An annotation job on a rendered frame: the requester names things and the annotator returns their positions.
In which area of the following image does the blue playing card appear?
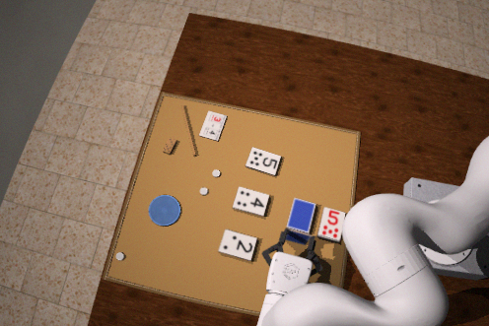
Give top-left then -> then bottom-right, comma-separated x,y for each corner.
286,229 -> 312,245
286,198 -> 315,233

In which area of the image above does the tan card cloth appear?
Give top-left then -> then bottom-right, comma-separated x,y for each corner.
103,92 -> 361,316
107,96 -> 357,312

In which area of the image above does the blue round disc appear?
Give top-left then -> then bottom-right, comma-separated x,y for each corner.
149,195 -> 180,227

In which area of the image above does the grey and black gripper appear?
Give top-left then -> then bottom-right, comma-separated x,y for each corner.
262,228 -> 322,295

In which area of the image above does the white playing card with red pips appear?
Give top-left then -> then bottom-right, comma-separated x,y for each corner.
317,207 -> 346,242

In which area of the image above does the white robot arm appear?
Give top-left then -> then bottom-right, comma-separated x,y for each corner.
257,136 -> 489,326

